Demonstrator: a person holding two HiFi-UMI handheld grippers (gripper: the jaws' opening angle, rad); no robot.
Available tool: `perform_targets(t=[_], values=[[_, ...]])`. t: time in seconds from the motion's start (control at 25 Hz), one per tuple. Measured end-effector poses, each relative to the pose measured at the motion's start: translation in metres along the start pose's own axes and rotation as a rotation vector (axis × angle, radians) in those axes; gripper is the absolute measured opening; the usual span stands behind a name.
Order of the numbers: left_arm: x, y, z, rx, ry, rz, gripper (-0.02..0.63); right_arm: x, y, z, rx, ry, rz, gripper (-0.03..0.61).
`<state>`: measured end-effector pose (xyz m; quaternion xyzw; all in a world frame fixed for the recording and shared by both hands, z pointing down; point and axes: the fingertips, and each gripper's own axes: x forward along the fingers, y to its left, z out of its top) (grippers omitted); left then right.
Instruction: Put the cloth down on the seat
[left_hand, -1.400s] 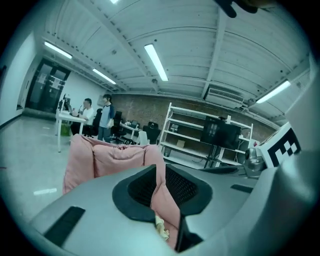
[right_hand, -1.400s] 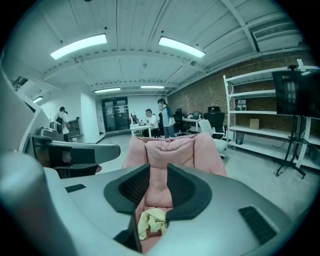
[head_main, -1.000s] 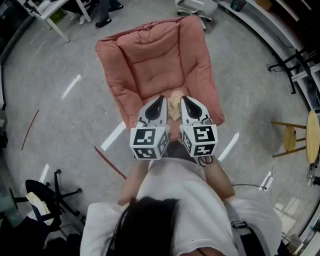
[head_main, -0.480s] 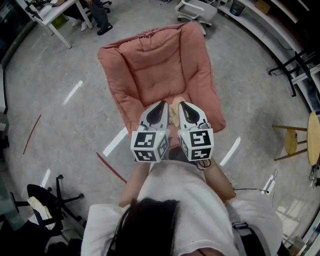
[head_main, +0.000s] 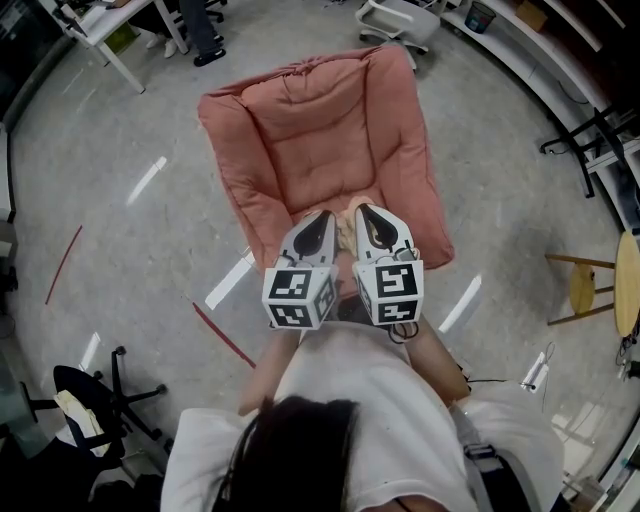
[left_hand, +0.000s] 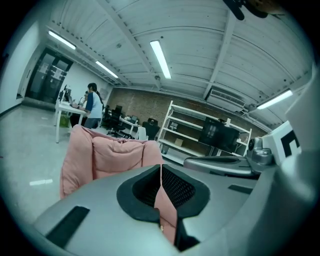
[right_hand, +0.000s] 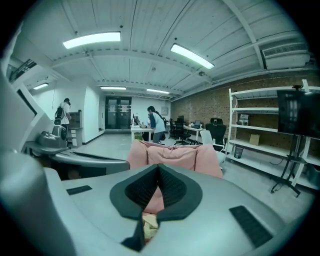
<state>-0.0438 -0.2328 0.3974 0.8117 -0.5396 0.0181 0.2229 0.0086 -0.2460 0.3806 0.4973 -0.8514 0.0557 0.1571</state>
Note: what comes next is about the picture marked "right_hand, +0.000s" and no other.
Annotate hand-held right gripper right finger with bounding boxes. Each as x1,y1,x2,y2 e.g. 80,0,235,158
144,163,286,256

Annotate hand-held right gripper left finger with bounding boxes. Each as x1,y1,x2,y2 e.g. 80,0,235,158
61,163,161,252

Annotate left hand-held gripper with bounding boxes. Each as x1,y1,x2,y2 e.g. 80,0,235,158
0,56,71,157

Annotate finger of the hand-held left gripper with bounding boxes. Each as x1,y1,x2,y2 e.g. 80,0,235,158
49,151,131,181

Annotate cream yellow cloth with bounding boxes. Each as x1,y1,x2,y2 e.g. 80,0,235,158
141,212,160,245

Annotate pink cushioned armchair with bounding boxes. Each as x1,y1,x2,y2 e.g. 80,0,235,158
126,139,224,216

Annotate grey storage cabinet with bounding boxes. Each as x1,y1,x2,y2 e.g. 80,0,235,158
67,111,84,148

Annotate white office desk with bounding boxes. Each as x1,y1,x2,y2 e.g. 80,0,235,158
130,124,155,143
183,126,207,143

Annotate black glass double door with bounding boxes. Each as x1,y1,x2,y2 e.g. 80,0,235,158
104,96,133,130

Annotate black mesh waste bin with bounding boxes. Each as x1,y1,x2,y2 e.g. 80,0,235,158
233,146,245,160

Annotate white office chair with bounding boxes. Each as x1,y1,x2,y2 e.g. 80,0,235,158
199,129,227,165

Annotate white metal shelf rack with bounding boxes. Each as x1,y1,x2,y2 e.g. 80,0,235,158
228,79,320,191

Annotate black office chair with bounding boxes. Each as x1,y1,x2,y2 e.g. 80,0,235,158
169,117,192,146
204,117,228,152

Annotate black television stand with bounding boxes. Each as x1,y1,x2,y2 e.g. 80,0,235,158
270,134,309,198

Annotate black television screen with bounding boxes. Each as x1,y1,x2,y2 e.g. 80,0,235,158
276,89,320,140

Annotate white air conditioner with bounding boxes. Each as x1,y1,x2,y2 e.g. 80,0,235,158
261,42,311,70

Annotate grey fisheye camera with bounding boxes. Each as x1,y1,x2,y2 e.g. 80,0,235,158
37,124,69,149

